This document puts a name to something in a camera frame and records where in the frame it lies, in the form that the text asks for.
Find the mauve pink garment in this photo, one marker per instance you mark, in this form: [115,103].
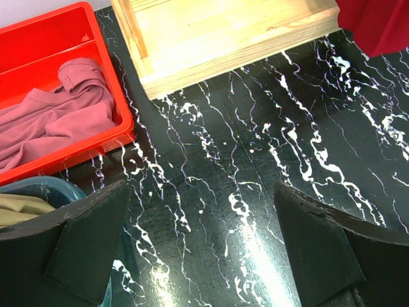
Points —
[45,122]

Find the teal transparent plastic tub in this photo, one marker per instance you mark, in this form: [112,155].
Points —
[57,193]

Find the red plastic bin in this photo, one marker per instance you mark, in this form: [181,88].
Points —
[31,53]

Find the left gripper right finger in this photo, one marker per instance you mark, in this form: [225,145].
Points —
[338,259]

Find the left wooden rack post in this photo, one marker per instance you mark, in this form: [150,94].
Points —
[134,28]

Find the wooden rack base tray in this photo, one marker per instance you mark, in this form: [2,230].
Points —
[192,41]

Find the black marble pattern mat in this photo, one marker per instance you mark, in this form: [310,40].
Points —
[201,227]

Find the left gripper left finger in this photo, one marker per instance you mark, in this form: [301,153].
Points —
[72,247]

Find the red pleated skirt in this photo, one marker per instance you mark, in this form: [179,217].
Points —
[378,26]

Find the tan brown garment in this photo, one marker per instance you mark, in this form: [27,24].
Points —
[19,208]

